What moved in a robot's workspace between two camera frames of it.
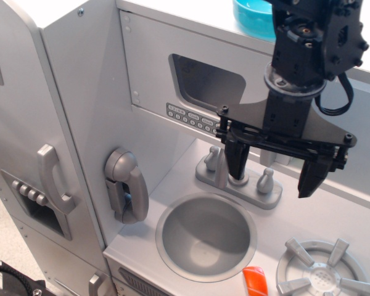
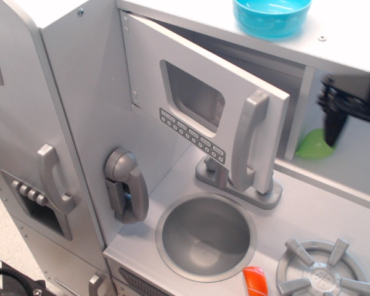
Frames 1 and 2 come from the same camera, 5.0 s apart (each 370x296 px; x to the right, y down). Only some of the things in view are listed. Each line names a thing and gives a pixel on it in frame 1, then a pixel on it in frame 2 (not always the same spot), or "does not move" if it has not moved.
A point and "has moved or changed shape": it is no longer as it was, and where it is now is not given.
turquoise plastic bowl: [254, 18] does not move
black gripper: [285, 123] -> [337, 99]
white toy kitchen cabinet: [107, 171] does not move
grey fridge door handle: [47, 158] does not move
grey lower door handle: [95, 282] does not move
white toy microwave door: [188, 76] has moved or changed shape
